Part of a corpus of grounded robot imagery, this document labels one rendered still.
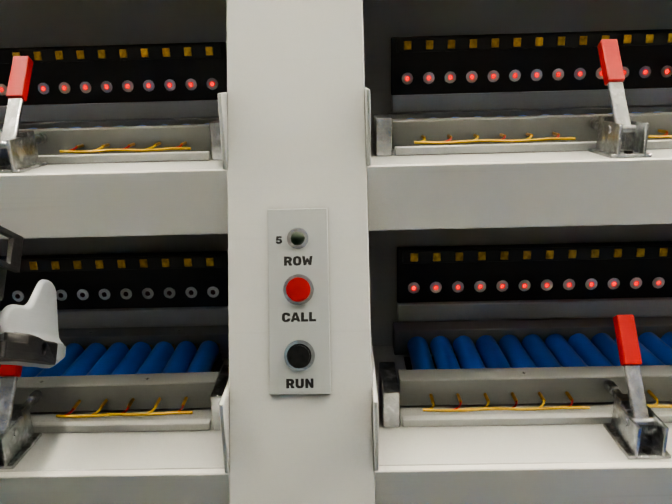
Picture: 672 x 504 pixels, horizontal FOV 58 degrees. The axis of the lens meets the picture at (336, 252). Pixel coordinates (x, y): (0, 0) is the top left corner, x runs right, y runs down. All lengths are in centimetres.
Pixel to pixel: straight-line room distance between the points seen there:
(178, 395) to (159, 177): 17
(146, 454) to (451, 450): 21
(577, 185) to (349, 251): 16
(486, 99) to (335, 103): 23
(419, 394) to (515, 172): 18
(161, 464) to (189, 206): 17
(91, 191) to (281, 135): 14
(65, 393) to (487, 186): 35
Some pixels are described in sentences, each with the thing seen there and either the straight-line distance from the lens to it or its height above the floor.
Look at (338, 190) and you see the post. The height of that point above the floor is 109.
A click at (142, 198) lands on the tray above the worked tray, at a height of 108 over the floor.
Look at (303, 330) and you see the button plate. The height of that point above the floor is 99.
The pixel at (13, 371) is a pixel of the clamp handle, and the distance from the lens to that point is 49.
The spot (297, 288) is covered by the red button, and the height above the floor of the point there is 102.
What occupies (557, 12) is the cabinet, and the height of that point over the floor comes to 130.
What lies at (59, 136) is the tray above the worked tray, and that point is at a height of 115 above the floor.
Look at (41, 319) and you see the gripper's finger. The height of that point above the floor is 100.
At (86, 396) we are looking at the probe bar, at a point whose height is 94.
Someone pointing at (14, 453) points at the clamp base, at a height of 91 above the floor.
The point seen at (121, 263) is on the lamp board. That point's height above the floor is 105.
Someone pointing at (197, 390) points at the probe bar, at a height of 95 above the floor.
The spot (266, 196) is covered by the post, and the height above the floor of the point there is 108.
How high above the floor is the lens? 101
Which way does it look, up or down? 5 degrees up
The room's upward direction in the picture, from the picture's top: 1 degrees counter-clockwise
